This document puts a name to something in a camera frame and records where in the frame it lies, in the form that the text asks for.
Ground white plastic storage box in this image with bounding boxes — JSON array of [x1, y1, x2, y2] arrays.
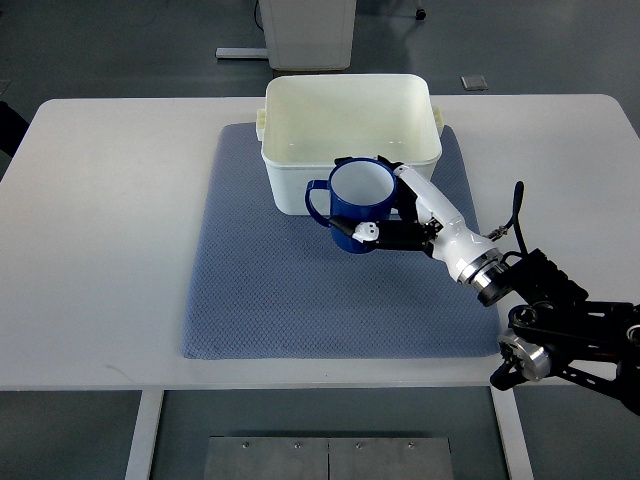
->
[[256, 74, 443, 215]]

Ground blue enamel mug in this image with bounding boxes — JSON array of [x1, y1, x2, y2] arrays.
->
[[305, 158, 397, 254]]

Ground blue-grey textured mat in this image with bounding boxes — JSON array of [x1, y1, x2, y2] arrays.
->
[[181, 123, 501, 360]]

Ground white cabinet pedestal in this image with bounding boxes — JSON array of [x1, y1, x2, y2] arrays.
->
[[258, 0, 356, 71]]

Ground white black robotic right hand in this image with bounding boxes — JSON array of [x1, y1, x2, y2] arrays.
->
[[329, 157, 505, 290]]

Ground white table left leg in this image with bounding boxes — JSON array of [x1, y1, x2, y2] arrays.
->
[[125, 388, 164, 480]]

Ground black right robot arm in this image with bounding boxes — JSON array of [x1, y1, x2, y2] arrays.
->
[[472, 182, 639, 413]]

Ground white table leg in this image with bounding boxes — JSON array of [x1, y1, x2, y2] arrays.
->
[[490, 387, 534, 480], [125, 388, 164, 480]]

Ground small grey floor plate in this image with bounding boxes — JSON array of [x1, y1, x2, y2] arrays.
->
[[460, 75, 489, 91]]

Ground white table right leg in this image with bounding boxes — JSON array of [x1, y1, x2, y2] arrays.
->
[[490, 387, 534, 480]]

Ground grey metal base bar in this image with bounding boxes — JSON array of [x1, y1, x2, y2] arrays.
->
[[215, 47, 268, 60]]

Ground grey metal floor plate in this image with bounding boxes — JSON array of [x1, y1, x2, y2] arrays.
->
[[204, 437, 454, 479]]

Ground dark clothed person at edge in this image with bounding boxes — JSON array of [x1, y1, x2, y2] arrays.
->
[[0, 101, 29, 157]]

